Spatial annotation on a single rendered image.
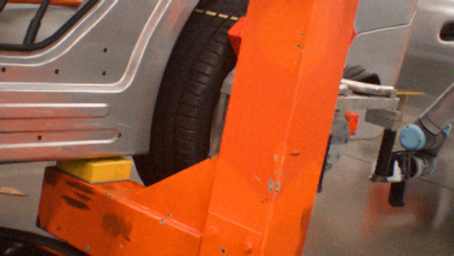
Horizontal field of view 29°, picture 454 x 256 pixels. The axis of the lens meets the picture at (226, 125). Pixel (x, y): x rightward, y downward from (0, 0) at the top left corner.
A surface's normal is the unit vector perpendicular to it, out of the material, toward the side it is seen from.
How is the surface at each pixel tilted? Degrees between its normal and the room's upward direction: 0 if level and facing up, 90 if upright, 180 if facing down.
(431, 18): 83
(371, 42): 90
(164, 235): 90
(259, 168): 90
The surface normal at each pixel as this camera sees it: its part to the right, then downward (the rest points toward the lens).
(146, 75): 0.76, 0.26
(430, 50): -0.48, 0.05
